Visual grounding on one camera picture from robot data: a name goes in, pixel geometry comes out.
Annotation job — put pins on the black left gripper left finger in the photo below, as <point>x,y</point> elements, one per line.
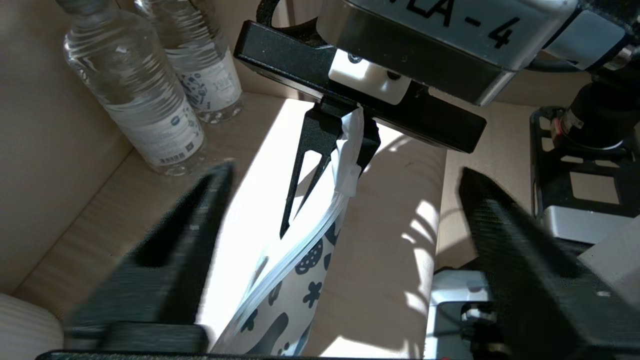
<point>160,280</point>

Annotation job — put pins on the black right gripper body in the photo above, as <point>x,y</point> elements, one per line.
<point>290,60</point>

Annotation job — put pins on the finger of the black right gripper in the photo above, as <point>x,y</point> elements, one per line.
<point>315,130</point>
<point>370,145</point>

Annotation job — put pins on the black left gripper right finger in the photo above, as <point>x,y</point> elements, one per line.
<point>540,290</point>

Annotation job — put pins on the white blue horse print bag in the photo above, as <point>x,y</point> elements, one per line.
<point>300,280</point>

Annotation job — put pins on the black silver robot base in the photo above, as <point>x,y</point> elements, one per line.
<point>575,220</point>

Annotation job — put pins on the beige wooden shelf cabinet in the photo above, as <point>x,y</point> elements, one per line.
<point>390,225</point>

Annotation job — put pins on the clear water bottle black cap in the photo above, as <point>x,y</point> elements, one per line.
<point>135,95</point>
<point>205,75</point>

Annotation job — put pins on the white ribbed mug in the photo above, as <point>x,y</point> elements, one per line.
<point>25,330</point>

